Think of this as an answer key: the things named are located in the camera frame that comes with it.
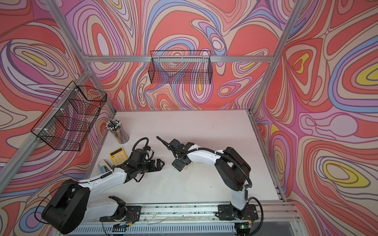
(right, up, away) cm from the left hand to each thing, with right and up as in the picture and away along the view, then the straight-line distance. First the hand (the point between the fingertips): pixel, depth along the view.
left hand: (160, 165), depth 88 cm
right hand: (+15, +1, +2) cm, 15 cm away
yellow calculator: (-28, +4, +5) cm, 29 cm away
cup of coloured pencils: (-29, +24, +2) cm, 38 cm away
